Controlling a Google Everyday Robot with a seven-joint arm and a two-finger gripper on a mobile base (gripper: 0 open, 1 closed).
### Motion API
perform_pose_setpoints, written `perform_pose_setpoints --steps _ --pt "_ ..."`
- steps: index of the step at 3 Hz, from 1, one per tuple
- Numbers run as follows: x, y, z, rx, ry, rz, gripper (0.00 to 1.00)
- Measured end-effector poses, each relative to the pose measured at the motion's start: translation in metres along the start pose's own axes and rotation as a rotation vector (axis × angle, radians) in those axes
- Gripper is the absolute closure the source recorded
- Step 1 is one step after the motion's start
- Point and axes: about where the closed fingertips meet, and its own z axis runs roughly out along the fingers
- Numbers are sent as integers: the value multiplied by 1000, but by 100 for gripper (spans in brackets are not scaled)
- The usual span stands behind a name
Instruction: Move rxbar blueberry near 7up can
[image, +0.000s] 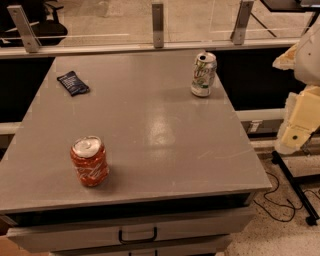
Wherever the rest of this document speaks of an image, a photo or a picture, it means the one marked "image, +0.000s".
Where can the dark blue rxbar wrapper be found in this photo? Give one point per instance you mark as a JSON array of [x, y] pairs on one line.
[[73, 84]]

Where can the left metal bracket post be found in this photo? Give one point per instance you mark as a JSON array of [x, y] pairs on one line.
[[29, 40]]

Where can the middle metal bracket post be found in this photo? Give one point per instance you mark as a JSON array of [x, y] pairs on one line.
[[158, 25]]

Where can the grey lower drawer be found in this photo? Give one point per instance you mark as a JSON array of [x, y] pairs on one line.
[[177, 247]]

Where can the black office chair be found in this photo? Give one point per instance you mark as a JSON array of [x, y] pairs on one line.
[[42, 15]]

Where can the black drawer handle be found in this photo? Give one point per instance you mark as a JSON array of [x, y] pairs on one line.
[[137, 237]]

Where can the white green 7up can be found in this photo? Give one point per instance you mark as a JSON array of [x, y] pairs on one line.
[[203, 74]]

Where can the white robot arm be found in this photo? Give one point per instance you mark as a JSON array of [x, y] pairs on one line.
[[303, 58]]

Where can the right metal bracket post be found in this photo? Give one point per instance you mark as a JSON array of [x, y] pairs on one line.
[[242, 20]]

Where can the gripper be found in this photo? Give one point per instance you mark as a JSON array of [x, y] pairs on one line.
[[309, 58]]

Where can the metal bracket post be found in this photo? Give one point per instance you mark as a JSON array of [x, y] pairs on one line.
[[242, 20], [158, 25], [29, 40]]

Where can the black stand base bar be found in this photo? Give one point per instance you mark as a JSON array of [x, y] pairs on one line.
[[296, 183]]

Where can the red coca-cola can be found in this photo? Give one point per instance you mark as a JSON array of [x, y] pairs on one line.
[[88, 155]]

